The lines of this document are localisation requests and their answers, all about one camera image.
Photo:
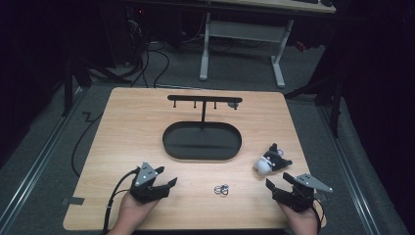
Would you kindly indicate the person's left hand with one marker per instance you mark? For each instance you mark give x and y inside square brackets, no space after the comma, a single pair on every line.
[135,212]

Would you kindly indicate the person's right hand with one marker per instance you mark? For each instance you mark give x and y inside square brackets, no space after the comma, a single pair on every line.
[300,218]

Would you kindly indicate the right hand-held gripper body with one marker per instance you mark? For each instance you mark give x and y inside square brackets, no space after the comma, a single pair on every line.
[298,196]

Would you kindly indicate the metal floor rail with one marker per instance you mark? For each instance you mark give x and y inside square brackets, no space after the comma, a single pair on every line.
[39,156]
[349,169]

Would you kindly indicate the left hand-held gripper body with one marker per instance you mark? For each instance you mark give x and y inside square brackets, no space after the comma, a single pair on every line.
[143,178]

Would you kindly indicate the grey tape piece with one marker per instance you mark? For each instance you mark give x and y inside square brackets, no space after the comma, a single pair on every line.
[74,200]

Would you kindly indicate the dark computer tower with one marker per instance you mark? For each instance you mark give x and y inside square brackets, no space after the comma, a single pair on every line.
[135,29]

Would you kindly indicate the white frame desk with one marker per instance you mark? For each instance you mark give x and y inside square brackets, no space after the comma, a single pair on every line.
[243,31]

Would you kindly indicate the black key rack with tray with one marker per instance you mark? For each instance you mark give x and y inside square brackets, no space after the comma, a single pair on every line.
[202,143]

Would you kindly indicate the silver key rings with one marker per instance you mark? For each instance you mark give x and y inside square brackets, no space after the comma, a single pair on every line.
[221,189]

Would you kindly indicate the black metal stand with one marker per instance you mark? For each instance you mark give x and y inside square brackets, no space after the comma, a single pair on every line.
[334,98]
[68,81]

